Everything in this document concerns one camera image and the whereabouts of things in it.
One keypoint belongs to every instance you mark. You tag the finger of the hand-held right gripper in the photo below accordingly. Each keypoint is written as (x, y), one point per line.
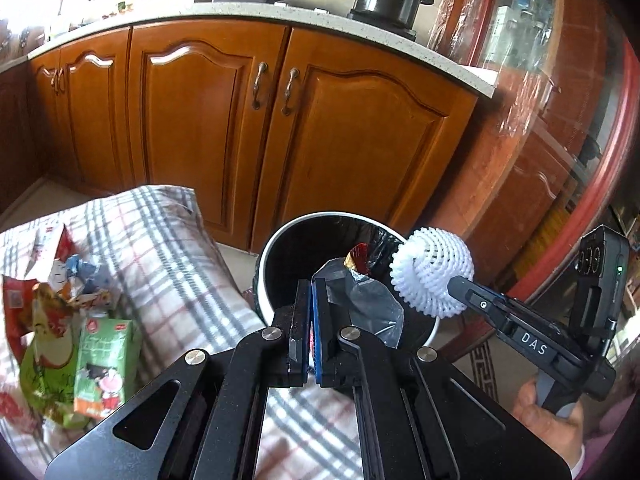
(540, 322)
(470, 296)

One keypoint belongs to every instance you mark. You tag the white foam fruit net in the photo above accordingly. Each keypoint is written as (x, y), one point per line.
(430, 265)

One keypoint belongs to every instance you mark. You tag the white round trash bin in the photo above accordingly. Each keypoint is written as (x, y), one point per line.
(267, 280)

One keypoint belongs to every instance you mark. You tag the wooden lower cabinet row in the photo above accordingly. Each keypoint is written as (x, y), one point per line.
(15, 135)

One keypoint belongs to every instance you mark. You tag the speckled kitchen countertop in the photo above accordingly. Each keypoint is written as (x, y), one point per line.
(450, 67)

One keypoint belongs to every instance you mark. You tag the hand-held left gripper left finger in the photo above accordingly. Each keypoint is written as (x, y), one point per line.
(299, 340)

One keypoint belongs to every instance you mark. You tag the red white snack packet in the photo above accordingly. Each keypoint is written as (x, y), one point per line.
(55, 250)

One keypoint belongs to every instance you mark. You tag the person's right forearm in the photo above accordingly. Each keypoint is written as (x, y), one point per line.
(610, 440)

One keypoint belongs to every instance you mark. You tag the green snack bag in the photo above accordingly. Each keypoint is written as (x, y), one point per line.
(47, 360)

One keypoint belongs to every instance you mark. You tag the black bin liner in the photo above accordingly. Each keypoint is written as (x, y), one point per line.
(320, 240)

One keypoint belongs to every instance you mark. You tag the group of seasoning bottles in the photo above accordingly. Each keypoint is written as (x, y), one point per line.
(122, 4)

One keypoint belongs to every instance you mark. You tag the wooden cabinet door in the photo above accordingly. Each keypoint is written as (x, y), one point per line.
(97, 115)
(360, 150)
(45, 120)
(200, 125)

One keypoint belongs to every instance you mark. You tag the blue white crumpled wrapper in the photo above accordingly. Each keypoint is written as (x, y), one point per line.
(87, 280)

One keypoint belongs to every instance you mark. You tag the plaid cloth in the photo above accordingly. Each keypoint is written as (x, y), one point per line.
(165, 260)

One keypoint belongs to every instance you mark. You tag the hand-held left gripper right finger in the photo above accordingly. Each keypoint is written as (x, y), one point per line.
(328, 340)

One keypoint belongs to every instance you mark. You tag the glass sliding door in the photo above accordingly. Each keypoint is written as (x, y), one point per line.
(565, 110)

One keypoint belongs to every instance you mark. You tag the silver plastic snack wrapper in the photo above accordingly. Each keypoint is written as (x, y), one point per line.
(370, 305)

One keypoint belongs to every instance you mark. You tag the green drink carton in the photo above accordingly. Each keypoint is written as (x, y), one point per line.
(107, 365)

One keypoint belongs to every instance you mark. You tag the person's right hand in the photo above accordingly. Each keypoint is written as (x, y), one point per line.
(550, 430)

